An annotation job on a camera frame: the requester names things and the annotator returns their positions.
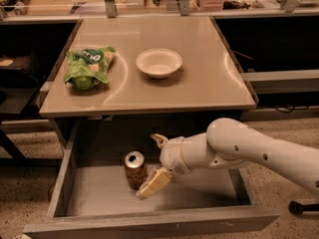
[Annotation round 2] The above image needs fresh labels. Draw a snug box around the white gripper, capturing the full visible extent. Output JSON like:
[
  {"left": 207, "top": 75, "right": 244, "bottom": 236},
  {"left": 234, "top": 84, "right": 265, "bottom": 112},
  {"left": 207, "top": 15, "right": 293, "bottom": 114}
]
[{"left": 136, "top": 133, "right": 192, "bottom": 200}]

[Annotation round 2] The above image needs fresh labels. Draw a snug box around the orange soda can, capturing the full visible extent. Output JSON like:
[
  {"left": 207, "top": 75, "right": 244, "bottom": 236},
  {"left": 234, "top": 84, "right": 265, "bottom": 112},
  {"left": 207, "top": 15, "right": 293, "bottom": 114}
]
[{"left": 125, "top": 151, "right": 148, "bottom": 189}]

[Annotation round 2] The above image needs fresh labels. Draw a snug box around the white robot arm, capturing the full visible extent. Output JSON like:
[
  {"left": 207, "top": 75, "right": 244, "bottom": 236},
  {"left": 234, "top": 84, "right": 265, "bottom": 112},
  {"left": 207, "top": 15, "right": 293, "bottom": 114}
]
[{"left": 136, "top": 118, "right": 319, "bottom": 199}]

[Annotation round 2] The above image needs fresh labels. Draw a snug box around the open grey drawer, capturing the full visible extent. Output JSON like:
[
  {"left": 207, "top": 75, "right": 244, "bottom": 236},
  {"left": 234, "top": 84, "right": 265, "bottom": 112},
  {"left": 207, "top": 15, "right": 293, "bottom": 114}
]
[{"left": 24, "top": 119, "right": 279, "bottom": 239}]

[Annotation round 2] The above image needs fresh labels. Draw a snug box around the grey counter cabinet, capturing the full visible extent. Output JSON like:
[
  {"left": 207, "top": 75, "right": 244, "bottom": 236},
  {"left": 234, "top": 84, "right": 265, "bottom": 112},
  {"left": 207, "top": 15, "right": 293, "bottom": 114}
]
[{"left": 40, "top": 16, "right": 257, "bottom": 119}]

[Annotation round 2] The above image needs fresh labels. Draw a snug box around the white paper bowl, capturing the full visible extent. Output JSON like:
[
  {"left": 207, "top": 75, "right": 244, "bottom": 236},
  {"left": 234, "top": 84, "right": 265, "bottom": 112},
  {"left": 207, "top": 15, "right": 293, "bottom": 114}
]
[{"left": 136, "top": 49, "right": 182, "bottom": 79}]

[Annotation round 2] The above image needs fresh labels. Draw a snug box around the green chip bag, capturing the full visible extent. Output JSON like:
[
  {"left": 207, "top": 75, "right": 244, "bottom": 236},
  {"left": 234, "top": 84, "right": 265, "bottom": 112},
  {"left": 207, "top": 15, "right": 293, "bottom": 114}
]
[{"left": 64, "top": 47, "right": 116, "bottom": 91}]

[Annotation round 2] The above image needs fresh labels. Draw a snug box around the black chair caster lower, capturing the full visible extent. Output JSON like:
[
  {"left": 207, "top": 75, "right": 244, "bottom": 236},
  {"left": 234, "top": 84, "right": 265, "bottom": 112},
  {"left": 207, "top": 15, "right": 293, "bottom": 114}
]
[{"left": 288, "top": 201, "right": 319, "bottom": 216}]

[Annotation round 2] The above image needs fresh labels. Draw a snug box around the black device on shelf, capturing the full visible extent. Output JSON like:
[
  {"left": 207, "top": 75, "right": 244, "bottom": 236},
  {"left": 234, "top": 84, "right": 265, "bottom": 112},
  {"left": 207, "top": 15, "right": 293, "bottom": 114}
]
[{"left": 0, "top": 0, "right": 30, "bottom": 12}]

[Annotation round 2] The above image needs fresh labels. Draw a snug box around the grey metal post left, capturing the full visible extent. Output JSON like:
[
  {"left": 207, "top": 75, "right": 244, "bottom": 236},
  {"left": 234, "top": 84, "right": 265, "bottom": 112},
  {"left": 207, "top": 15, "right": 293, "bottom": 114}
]
[{"left": 104, "top": 0, "right": 117, "bottom": 18}]

